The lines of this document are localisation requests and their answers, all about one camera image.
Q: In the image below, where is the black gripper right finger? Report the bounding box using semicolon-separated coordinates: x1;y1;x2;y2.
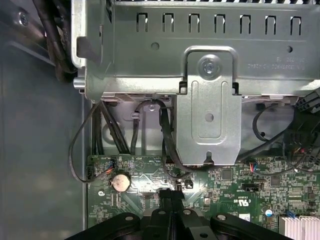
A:
172;190;285;240

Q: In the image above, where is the round coin cell battery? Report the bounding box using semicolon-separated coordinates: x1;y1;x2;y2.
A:
109;173;132;193

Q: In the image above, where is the flat black data cable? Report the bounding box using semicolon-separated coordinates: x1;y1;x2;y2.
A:
158;99;193;173

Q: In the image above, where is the silver finned chipset heatsink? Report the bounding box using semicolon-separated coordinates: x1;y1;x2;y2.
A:
278;215;320;240

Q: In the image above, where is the open black PC case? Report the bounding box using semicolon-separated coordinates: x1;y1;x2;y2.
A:
0;0;320;240

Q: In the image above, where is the black power cable bundle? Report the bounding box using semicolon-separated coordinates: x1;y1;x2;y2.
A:
249;87;320;173

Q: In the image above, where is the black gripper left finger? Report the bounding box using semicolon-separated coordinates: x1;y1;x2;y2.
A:
72;189;173;240

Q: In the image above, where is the silver metal bracket plate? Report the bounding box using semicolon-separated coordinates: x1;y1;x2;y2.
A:
175;46;243;167

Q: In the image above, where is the thin black wire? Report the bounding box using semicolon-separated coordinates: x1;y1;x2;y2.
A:
68;101;102;183

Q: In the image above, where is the thick black cable bundle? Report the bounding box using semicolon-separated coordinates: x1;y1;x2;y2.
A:
34;0;78;83

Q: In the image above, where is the green motherboard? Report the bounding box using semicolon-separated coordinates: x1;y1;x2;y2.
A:
86;153;320;240

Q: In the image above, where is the silver metal drive cage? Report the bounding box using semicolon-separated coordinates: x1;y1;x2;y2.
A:
71;0;320;103

